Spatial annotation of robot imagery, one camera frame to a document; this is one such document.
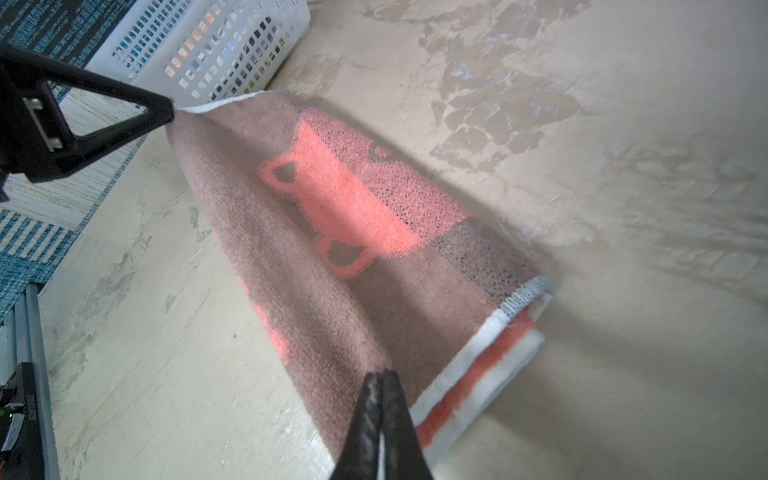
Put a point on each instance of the aluminium front rail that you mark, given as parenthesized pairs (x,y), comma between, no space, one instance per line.
(22,341)

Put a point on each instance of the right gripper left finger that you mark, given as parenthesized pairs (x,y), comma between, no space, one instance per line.
(359,458)

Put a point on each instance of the pink red towel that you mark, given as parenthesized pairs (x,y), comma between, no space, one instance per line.
(355,262)

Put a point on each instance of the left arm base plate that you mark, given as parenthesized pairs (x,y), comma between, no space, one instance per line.
(22,454)

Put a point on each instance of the white plastic basket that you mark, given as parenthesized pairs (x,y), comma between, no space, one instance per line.
(196,52)

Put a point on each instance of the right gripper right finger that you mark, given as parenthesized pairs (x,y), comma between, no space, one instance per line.
(403,457)

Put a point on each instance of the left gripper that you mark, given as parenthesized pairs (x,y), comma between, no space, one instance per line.
(37,141)

